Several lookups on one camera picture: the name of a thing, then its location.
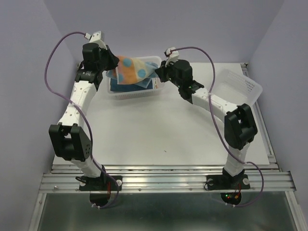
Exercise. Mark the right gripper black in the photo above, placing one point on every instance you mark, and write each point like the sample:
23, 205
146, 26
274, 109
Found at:
162, 70

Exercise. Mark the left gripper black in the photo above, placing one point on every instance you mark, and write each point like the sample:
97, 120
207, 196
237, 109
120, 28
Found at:
113, 59

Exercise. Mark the light blue orange towel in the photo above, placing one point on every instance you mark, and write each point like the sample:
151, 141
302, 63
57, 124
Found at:
133, 71

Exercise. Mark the yellow patterned towel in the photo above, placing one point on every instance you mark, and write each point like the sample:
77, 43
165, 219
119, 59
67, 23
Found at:
114, 87

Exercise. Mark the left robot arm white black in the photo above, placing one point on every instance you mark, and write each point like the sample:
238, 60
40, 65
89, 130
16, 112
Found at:
69, 140

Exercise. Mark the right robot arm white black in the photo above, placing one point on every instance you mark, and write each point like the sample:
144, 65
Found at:
238, 120

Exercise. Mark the white perforated basket left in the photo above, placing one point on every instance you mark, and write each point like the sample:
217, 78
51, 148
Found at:
157, 88

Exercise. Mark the white perforated basket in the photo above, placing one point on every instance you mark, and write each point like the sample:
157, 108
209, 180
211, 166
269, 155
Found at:
236, 88
157, 88

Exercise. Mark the white perforated basket right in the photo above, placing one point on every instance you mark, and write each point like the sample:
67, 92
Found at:
236, 88

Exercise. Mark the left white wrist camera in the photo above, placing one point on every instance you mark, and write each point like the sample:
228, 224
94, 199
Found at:
96, 37

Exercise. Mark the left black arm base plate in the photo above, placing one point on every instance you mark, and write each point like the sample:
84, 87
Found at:
87, 184

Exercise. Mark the aluminium rail frame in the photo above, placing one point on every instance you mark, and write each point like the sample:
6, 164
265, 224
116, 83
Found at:
164, 179

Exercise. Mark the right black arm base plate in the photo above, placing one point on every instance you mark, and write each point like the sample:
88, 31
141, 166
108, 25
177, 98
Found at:
221, 182

